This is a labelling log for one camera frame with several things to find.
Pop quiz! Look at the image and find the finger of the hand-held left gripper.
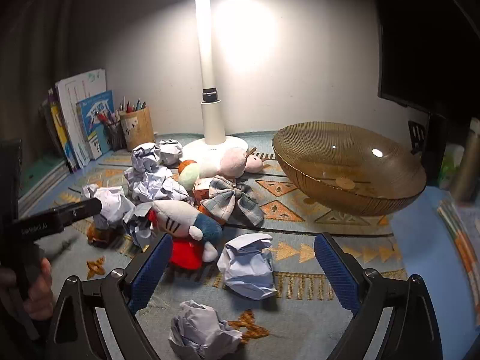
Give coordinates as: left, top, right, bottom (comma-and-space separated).
54, 197, 103, 231

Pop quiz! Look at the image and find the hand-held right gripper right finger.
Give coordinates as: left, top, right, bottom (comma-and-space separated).
313, 232, 445, 360

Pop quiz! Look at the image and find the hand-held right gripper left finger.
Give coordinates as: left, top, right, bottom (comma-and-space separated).
45, 232, 174, 360

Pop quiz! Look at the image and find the small brown toy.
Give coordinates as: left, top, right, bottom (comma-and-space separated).
86, 223, 121, 250

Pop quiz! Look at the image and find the white plush doll red outfit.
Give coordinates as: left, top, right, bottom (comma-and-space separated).
165, 225, 220, 271

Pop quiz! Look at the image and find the blue and white shark plush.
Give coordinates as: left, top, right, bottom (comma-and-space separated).
148, 199, 224, 242

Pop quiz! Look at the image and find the pile of paper balls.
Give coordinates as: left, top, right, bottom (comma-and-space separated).
80, 142, 192, 250

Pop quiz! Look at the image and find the white paper wad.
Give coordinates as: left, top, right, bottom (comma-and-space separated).
217, 233, 277, 301
157, 139, 183, 165
169, 300, 244, 360

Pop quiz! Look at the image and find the small pink box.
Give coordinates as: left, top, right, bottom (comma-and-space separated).
192, 178, 212, 205

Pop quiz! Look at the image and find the grey plaid fabric bow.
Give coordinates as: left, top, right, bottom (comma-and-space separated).
200, 175, 265, 227

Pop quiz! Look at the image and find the woven wicker basket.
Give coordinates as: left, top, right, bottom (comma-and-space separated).
272, 121, 428, 217

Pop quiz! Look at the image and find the pastel ice cream plush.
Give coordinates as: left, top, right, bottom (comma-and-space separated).
178, 146, 265, 190

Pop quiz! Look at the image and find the person's left hand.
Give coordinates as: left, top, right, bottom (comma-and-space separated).
22, 257, 55, 319

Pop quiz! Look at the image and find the blue patterned table mat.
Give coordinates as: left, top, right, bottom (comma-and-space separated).
19, 131, 409, 360

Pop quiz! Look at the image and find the black mesh pen holder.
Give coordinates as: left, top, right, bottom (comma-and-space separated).
103, 120, 128, 151

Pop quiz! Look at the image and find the yellow book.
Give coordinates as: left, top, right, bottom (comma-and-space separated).
47, 90, 81, 171

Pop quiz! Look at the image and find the bunch of red-capped pens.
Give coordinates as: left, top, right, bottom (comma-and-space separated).
95, 110, 121, 126

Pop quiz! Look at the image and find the wooden pen holder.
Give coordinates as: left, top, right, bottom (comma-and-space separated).
120, 106, 155, 151

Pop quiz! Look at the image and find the bunch of dark pens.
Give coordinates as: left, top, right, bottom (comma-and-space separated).
118, 97, 148, 113

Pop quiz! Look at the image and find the green and white packet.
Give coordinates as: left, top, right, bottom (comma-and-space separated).
439, 144, 466, 190

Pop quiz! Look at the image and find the dark curtain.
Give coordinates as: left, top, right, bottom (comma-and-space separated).
0, 0, 87, 151

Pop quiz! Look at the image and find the white desk lamp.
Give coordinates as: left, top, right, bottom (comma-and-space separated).
151, 0, 249, 158

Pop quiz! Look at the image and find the black monitor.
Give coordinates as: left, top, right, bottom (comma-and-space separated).
369, 0, 480, 186

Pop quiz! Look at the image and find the black perforated bracket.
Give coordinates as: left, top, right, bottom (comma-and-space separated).
408, 121, 426, 154

